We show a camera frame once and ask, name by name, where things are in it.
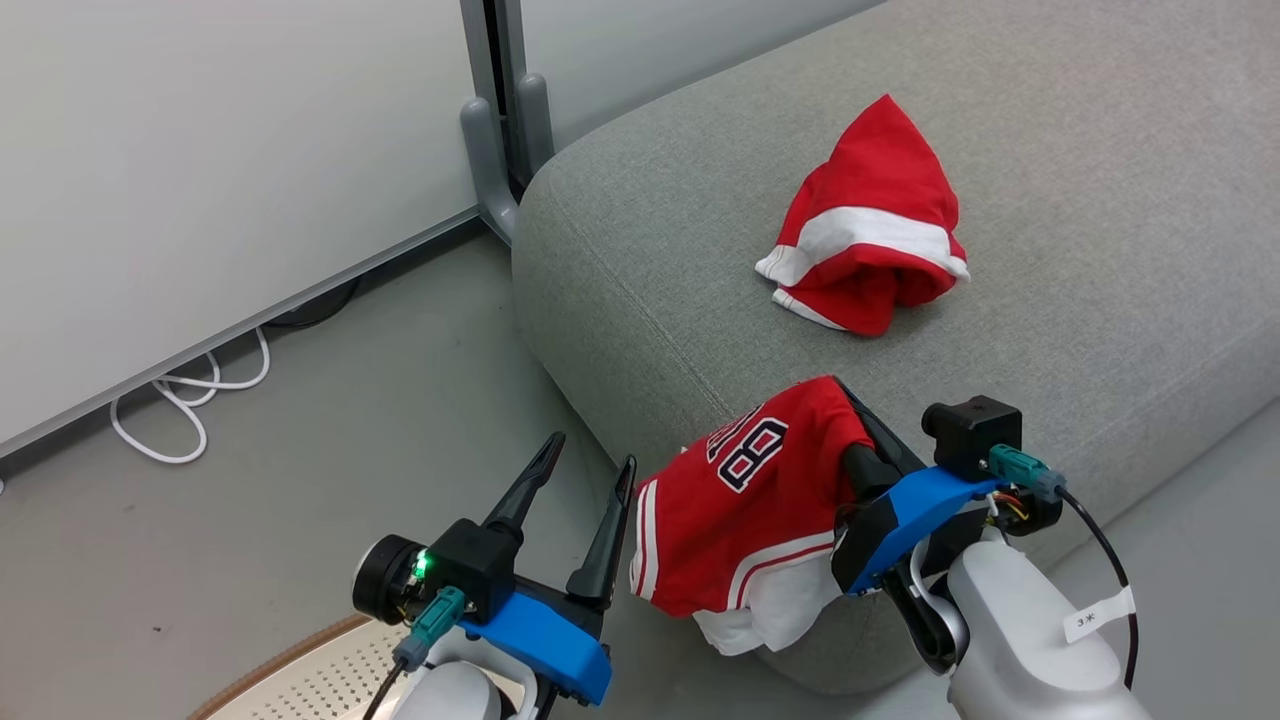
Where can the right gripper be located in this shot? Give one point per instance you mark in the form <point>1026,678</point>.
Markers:
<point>915,505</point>

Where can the grey fabric sofa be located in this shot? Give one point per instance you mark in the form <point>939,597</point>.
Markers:
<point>1050,180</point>

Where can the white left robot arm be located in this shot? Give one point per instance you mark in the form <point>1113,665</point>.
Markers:
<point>450,695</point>

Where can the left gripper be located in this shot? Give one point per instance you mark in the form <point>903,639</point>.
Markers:
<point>550,640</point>

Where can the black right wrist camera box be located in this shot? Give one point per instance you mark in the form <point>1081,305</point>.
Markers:
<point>970,432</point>

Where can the white perforated laundry basket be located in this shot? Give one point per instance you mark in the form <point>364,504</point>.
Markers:
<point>320,675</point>

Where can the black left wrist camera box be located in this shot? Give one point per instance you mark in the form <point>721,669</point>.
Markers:
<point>478,565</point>

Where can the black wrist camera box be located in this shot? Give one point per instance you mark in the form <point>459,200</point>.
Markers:
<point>970,432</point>
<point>478,565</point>

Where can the red jersey with number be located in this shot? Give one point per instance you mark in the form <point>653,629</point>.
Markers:
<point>740,520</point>

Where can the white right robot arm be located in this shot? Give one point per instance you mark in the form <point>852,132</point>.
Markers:
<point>1020,640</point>

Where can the red shorts with white band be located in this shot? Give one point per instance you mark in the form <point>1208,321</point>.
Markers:
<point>880,190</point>

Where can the grey metal partition post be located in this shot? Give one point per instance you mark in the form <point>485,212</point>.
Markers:
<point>500,110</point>

